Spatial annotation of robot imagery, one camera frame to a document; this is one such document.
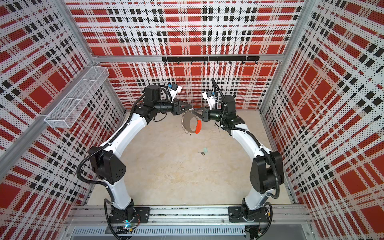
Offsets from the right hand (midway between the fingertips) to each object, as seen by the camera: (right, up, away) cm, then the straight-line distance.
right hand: (193, 112), depth 74 cm
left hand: (-2, +2, +1) cm, 3 cm away
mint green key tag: (+7, -23, +24) cm, 34 cm away
